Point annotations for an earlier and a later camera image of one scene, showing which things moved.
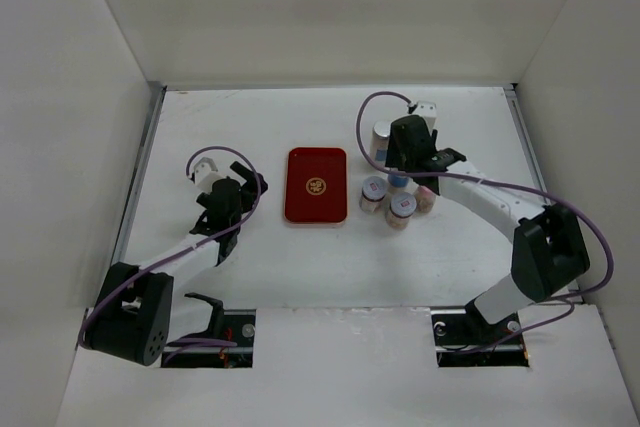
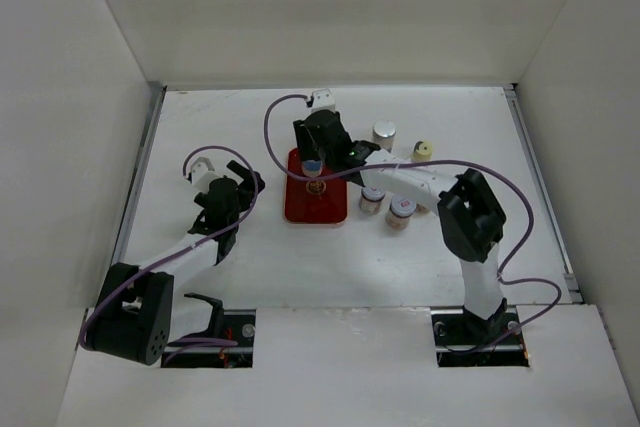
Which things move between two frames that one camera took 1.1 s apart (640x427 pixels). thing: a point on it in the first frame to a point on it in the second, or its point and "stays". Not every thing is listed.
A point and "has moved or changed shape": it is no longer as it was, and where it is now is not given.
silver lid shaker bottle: x=380 y=141 stays
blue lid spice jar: x=374 y=190 stays
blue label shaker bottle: x=403 y=181 has moved or changed shape
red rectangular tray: x=316 y=191 stays
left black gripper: x=250 y=189 stays
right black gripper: x=394 y=155 to x=305 y=141
